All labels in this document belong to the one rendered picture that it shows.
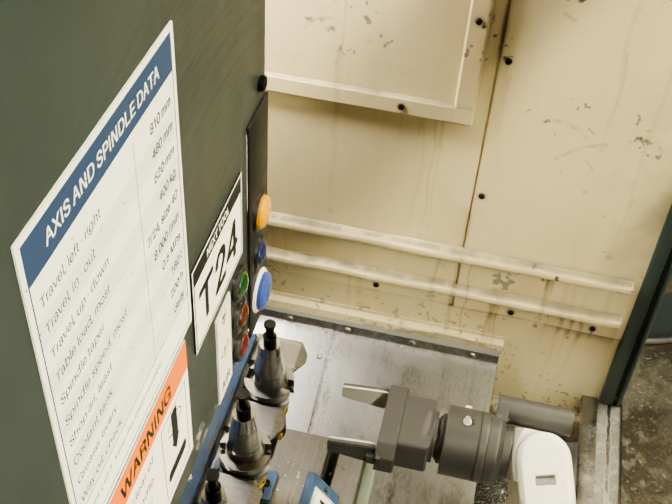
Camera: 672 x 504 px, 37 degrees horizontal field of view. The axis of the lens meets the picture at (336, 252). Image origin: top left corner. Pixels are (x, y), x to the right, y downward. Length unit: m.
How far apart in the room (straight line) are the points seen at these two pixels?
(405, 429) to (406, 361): 0.57
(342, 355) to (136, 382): 1.31
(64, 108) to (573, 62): 1.11
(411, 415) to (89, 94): 0.92
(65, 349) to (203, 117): 0.18
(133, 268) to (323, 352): 1.35
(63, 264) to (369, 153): 1.19
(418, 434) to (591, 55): 0.57
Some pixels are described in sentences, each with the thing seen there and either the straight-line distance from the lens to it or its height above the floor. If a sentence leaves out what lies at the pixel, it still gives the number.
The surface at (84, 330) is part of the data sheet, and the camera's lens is 0.44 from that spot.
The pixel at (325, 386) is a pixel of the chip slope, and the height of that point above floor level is 0.81.
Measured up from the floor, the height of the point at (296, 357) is 1.22.
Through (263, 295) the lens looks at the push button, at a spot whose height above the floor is 1.66.
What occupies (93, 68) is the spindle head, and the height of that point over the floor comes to 1.99.
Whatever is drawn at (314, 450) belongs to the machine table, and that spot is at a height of 0.90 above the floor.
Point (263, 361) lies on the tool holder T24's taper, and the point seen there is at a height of 1.27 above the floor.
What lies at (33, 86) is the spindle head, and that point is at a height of 2.01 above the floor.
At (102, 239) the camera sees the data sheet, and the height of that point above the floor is 1.91.
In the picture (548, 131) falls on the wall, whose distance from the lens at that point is 1.50.
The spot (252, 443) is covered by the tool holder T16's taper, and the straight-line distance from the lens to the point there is 1.17.
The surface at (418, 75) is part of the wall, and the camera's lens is 1.46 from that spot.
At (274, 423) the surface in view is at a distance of 1.23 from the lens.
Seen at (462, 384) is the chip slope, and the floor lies 0.83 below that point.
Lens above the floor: 2.20
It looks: 43 degrees down
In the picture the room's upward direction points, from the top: 4 degrees clockwise
